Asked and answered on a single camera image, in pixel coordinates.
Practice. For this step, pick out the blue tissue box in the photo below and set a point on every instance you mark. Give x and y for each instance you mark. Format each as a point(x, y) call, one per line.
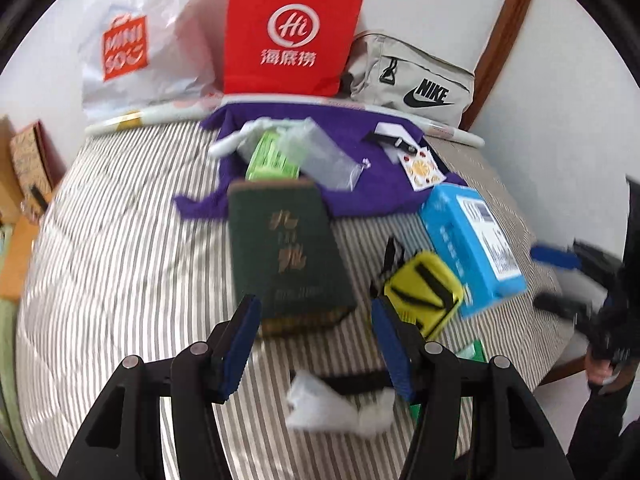
point(460, 240)

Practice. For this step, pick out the red paper bag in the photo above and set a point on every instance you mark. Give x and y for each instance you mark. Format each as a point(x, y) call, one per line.
point(300, 0)

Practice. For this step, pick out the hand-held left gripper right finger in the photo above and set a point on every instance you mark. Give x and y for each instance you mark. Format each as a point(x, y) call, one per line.
point(392, 350)

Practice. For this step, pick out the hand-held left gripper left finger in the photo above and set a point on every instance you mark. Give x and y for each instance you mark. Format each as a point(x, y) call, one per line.
point(240, 345)

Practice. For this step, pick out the purple cloth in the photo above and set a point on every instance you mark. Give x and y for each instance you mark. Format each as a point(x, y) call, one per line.
point(360, 195)

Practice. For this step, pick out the dark green tin box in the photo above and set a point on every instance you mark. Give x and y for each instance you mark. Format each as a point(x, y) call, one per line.
point(285, 270)

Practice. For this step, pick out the grey waist bag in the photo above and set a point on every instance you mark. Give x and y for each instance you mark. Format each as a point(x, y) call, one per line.
point(367, 60)

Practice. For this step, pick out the brown wooden door frame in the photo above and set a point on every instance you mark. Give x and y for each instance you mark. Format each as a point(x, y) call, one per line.
point(505, 35)

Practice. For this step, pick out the person's right hand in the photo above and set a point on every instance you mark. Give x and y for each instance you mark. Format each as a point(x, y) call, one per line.
point(600, 374)

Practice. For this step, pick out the yellow mesh pouch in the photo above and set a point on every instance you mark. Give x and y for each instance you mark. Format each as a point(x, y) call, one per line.
point(420, 292)

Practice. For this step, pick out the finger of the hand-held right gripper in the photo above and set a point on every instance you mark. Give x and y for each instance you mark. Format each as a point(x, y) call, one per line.
point(555, 306)
point(552, 255)

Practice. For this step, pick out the rolled white paper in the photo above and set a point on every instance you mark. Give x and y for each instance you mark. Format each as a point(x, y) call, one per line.
point(460, 136)

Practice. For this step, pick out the fruit print white packet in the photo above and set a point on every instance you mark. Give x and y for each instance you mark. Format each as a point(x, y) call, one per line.
point(422, 170)

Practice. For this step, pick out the small black object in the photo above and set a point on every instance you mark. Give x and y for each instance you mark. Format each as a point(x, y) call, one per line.
point(37, 196)

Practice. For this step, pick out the person's right forearm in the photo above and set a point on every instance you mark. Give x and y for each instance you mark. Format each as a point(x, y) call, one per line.
point(600, 435)

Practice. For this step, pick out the green tissue packet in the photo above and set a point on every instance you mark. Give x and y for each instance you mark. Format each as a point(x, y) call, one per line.
point(265, 160)

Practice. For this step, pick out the clear plastic packet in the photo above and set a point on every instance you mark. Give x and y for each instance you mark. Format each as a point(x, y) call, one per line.
point(325, 157)

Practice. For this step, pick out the green and white packet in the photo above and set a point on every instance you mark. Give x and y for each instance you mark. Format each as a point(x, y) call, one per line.
point(472, 352)

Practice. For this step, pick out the white tissue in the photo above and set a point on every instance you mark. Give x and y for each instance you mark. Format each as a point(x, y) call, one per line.
point(310, 402)

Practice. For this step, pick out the brown patterned notebook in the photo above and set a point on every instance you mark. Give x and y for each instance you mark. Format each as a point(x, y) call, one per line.
point(32, 160)

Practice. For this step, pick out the wooden bedside table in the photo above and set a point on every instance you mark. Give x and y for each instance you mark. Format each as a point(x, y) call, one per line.
point(17, 260)

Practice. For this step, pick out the white plastic shopping bag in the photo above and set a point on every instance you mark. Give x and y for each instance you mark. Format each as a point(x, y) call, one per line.
point(165, 60)

